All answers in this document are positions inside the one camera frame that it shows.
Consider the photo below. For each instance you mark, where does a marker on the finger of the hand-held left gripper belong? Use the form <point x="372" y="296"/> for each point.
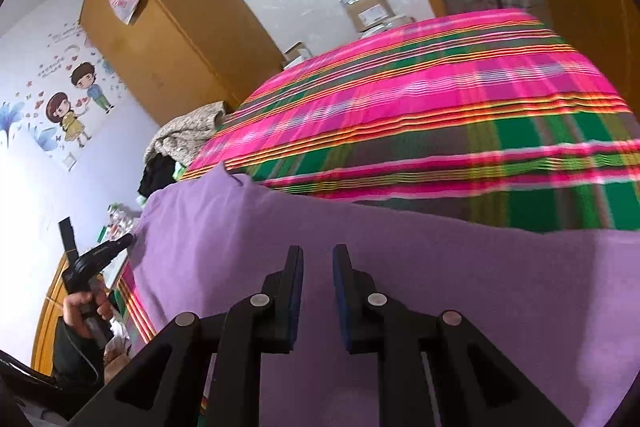
<point x="124" y="243"/>

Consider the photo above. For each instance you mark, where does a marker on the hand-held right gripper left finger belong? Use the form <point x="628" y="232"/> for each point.
<point x="297" y="297"/>

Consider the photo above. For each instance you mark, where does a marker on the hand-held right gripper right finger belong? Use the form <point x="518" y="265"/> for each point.
<point x="341" y="297"/>

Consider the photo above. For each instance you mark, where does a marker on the purple fleece garment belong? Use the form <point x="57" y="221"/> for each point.
<point x="400" y="282"/>

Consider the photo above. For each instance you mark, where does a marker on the person's left forearm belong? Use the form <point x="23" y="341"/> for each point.
<point x="75" y="357"/>

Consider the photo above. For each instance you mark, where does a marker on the person's left hand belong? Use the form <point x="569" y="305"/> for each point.
<point x="75" y="309"/>

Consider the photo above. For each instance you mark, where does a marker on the black garment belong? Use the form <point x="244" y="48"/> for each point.
<point x="155" y="177"/>

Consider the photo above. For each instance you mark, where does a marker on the beige patterned blanket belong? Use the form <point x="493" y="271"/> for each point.
<point x="185" y="132"/>

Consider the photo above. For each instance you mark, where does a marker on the pink green plaid bed sheet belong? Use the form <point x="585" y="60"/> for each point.
<point x="400" y="107"/>

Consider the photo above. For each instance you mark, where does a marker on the wooden wardrobe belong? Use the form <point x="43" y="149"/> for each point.
<point x="175" y="32"/>

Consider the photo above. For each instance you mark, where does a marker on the white box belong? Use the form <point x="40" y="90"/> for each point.
<point x="298" y="54"/>

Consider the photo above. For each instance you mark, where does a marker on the grey plastic parcel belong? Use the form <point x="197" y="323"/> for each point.
<point x="392" y="27"/>

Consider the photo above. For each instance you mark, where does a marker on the cardboard box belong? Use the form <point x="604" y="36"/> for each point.
<point x="370" y="9"/>

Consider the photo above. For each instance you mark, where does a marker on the wooden door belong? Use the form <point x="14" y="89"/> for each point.
<point x="590" y="7"/>

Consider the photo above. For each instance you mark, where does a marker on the white wall socket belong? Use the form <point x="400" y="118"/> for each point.
<point x="70" y="162"/>

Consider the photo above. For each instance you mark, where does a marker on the cartoon wall sticker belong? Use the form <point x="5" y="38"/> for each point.
<point x="62" y="107"/>

